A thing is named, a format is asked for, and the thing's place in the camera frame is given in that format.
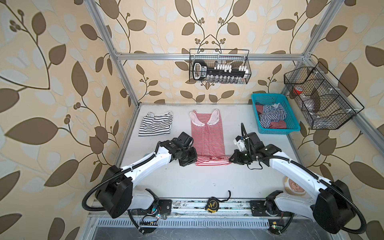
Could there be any yellow black tape measure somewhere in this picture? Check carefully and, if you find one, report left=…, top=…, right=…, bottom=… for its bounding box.
left=205, top=191, right=232, bottom=213

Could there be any back black wire basket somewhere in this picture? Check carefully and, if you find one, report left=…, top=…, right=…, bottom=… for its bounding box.
left=189, top=48, right=252, bottom=85

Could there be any red white striped tank top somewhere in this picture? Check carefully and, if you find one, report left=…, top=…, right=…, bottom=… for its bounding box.
left=189, top=109, right=230, bottom=167

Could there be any pink round dish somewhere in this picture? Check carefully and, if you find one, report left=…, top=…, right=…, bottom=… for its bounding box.
left=284, top=177, right=306, bottom=196

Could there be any navy striped tank top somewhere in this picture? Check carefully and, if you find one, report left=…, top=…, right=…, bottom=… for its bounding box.
left=257, top=103, right=288, bottom=128

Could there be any aluminium frame back bar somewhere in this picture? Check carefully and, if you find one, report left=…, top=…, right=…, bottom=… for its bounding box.
left=116, top=52, right=305, bottom=61

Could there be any black white striped tank top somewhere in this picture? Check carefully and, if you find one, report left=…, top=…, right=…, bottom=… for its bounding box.
left=138, top=111, right=174, bottom=137

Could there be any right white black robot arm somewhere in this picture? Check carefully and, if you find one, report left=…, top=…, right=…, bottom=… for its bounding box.
left=230, top=128, right=368, bottom=235

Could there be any red capped plastic bottle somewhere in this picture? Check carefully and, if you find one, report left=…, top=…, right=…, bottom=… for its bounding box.
left=293, top=86, right=315, bottom=111

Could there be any teal plastic basket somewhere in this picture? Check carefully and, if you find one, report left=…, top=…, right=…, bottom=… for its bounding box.
left=252, top=93, right=301, bottom=135

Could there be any black white tool set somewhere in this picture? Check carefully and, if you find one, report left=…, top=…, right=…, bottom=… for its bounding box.
left=190, top=60, right=252, bottom=81

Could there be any black wire basket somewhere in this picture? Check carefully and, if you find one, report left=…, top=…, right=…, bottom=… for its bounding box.
left=189, top=48, right=252, bottom=85
left=284, top=62, right=365, bottom=130

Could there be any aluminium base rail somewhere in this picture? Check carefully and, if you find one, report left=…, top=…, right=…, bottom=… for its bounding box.
left=86, top=197, right=337, bottom=219

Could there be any right circuit board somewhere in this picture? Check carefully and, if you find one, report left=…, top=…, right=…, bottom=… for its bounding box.
left=268, top=220, right=284, bottom=235

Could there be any right black wire basket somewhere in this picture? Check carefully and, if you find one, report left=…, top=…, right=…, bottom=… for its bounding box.
left=284, top=62, right=365, bottom=130

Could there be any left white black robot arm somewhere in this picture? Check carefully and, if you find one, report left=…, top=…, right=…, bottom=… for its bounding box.
left=82, top=132, right=197, bottom=219

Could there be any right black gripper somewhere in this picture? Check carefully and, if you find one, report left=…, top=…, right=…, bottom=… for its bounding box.
left=228, top=149, right=255, bottom=164

